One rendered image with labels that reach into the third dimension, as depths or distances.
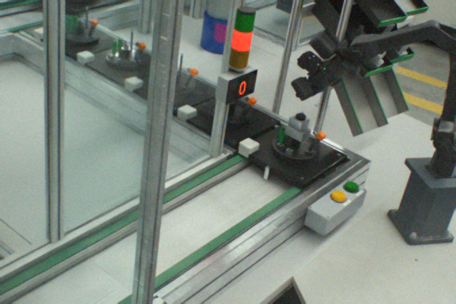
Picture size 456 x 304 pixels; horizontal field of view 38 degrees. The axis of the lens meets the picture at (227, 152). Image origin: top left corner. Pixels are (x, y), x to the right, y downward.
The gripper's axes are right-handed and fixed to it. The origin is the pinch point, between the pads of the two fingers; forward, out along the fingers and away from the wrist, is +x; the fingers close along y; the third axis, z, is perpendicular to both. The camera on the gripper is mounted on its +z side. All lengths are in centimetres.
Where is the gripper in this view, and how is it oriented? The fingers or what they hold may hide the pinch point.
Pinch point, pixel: (304, 90)
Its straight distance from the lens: 190.4
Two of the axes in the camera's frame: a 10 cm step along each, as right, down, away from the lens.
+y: -6.4, 3.3, -7.0
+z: -5.2, -8.5, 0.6
